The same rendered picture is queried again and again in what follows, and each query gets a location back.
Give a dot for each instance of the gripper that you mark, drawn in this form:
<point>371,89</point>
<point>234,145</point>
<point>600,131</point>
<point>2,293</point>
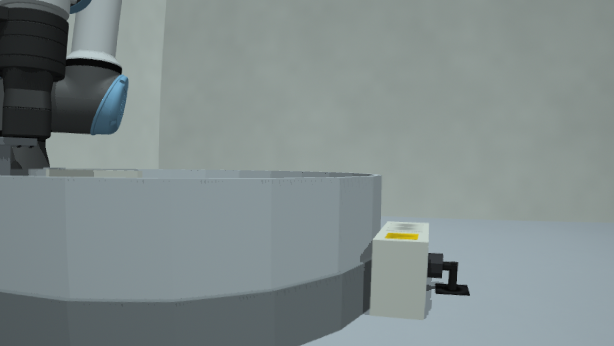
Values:
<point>33,48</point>

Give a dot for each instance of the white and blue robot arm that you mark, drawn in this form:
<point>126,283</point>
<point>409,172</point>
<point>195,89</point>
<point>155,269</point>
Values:
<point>91,98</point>

